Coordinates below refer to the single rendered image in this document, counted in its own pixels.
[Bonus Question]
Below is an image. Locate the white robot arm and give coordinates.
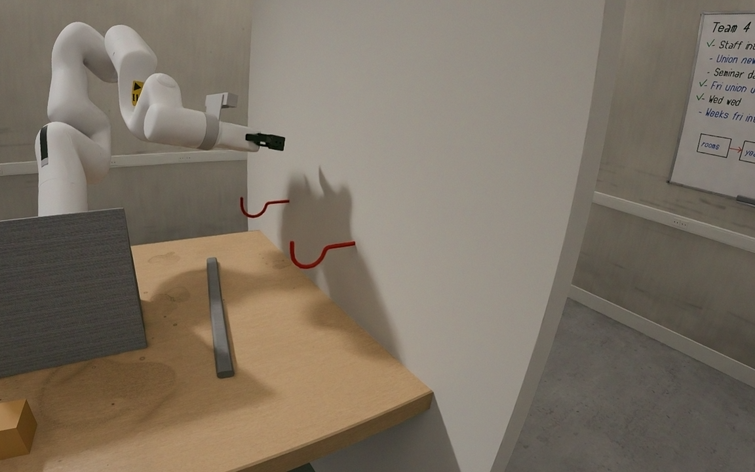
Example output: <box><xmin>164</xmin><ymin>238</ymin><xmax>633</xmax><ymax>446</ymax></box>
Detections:
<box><xmin>35</xmin><ymin>22</ymin><xmax>239</xmax><ymax>216</ymax></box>

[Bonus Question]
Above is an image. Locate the tan cube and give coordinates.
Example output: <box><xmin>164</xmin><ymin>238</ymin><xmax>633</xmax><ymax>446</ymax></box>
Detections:
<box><xmin>0</xmin><ymin>399</ymin><xmax>37</xmax><ymax>460</ymax></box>

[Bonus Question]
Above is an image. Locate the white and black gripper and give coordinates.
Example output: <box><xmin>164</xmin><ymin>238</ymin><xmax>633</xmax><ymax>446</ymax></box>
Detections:
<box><xmin>209</xmin><ymin>121</ymin><xmax>285</xmax><ymax>152</ymax></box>

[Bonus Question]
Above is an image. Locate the grey wall panel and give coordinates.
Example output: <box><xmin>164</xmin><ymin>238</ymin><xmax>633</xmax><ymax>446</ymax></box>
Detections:
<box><xmin>247</xmin><ymin>0</ymin><xmax>627</xmax><ymax>472</ymax></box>

